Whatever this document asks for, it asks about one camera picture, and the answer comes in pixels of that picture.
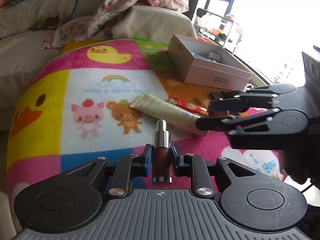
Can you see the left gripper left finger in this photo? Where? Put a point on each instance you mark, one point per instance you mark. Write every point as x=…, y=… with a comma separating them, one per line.
x=129, y=167

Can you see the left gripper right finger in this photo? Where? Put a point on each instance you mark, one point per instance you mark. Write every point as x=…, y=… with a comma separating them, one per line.
x=194, y=167

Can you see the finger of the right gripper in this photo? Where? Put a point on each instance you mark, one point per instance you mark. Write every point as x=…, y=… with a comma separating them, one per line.
x=256, y=97
x=274, y=117

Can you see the dark red dropper bottle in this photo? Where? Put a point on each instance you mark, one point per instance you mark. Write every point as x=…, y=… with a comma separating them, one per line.
x=161, y=155

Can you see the red snack packet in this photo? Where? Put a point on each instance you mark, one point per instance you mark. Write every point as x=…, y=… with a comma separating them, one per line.
x=190, y=107

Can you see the cream cosmetic tube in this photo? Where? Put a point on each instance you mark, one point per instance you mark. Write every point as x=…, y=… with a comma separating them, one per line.
x=162, y=110

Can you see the pink cardboard box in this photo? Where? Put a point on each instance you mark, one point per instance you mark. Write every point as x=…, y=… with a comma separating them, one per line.
x=229, y=74

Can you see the colourful cartoon play mat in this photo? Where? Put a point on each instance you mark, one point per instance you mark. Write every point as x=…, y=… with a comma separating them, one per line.
x=78, y=108

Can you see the metal shelf rack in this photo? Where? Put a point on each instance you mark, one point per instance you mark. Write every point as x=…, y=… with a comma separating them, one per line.
x=221, y=30

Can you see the pink patterned blanket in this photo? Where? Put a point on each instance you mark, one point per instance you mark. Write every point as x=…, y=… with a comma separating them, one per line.
x=85, y=28

